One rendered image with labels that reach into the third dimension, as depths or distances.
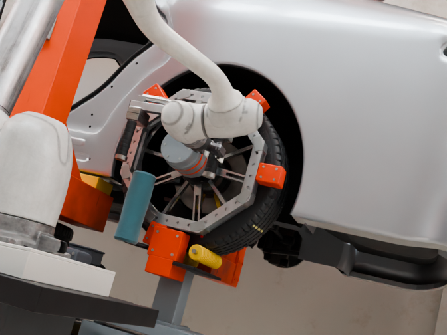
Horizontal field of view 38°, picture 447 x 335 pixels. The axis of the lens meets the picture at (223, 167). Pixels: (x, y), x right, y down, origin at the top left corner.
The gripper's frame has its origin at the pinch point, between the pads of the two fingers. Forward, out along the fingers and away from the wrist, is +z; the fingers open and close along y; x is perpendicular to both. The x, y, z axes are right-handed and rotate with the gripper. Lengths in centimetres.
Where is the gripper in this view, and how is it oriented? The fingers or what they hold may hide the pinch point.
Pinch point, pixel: (214, 155)
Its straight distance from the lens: 222.8
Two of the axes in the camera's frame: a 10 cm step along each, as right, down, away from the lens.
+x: 2.6, -9.4, 2.1
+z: 2.8, 2.8, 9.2
